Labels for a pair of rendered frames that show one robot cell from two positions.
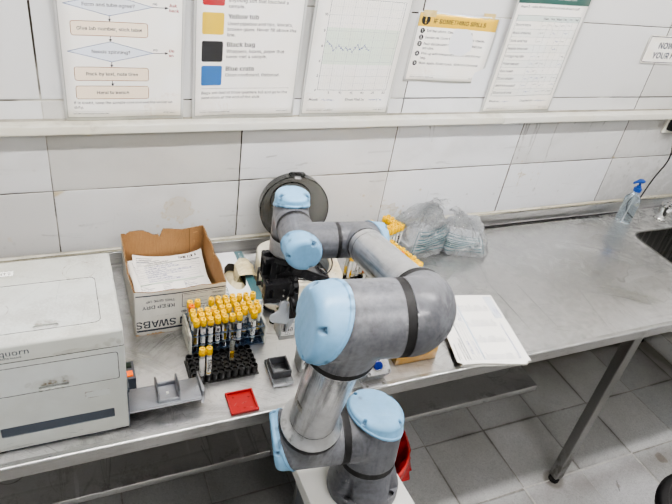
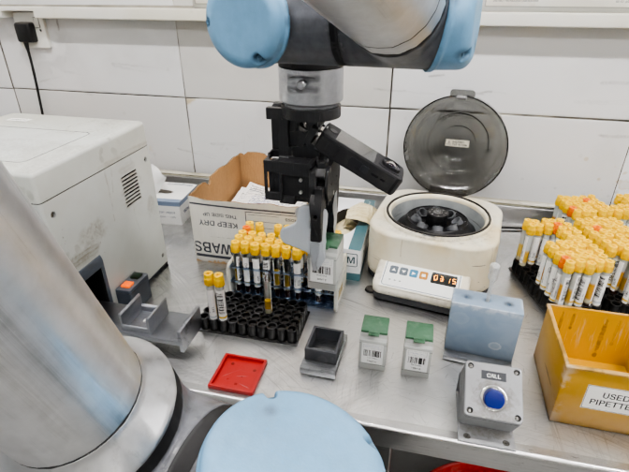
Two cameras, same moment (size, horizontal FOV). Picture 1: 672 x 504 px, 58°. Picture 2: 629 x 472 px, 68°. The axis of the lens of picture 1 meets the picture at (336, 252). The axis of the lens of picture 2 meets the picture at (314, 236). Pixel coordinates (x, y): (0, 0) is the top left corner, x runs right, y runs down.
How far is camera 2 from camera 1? 98 cm
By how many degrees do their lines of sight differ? 36
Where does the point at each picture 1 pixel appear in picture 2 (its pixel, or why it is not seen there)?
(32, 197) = (168, 102)
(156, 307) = (215, 224)
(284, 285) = (298, 167)
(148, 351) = (193, 277)
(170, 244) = not seen: hidden behind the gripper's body
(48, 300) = (14, 140)
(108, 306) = (55, 154)
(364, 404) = (263, 432)
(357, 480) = not seen: outside the picture
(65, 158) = (195, 57)
